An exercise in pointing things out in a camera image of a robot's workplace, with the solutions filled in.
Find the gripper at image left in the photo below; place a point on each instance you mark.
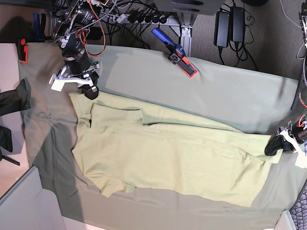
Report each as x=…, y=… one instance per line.
x=85, y=80

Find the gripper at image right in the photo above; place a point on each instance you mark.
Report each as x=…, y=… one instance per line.
x=289, y=138

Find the light green T-shirt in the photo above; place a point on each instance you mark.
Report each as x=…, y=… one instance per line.
x=124, y=143

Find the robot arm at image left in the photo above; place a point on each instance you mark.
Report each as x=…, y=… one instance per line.
x=70, y=34

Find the dark cloth at left edge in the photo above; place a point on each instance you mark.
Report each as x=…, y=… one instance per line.
x=16, y=100

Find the white power strip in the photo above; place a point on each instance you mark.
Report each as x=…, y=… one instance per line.
x=152, y=19

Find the blue black corner clamp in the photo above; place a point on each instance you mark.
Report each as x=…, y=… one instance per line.
x=37, y=36

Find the blue orange bar clamp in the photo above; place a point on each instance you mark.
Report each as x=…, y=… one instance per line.
x=177, y=55

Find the black power brick pair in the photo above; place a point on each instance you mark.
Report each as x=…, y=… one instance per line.
x=229, y=26

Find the grey white bin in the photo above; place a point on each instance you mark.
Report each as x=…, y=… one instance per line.
x=28, y=206

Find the aluminium table leg frame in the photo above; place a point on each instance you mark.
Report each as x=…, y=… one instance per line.
x=182, y=25

